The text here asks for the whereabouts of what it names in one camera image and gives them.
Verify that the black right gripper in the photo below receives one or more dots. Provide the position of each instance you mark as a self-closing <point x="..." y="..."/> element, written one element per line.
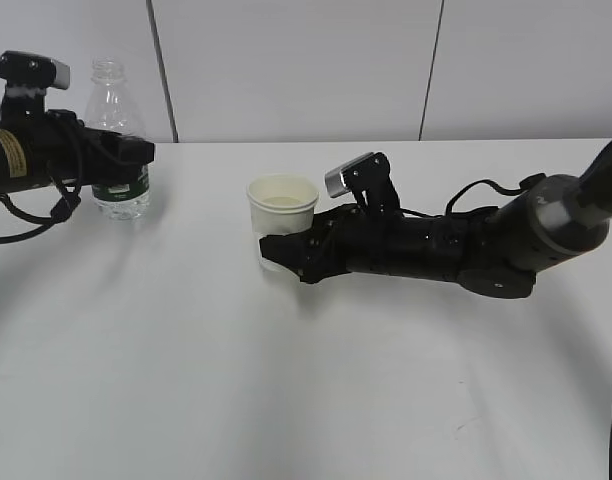
<point x="341" y="241"/>

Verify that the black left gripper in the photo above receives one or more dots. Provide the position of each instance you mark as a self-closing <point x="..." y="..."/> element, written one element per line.
<point x="40" y="147"/>

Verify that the white paper cup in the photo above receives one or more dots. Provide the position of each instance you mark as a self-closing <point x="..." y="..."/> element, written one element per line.
<point x="280" y="204"/>

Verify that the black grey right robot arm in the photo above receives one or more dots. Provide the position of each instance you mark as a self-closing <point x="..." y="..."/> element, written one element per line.
<point x="491" y="251"/>

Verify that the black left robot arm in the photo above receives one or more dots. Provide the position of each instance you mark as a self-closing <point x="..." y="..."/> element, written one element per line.
<point x="40" y="147"/>

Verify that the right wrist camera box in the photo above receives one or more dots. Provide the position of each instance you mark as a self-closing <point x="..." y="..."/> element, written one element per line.
<point x="367" y="179"/>

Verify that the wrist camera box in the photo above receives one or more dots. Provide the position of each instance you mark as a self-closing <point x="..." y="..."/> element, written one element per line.
<point x="20" y="68"/>
<point x="367" y="179"/>

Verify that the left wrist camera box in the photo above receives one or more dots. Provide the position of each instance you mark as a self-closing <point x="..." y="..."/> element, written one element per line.
<point x="20" y="68"/>

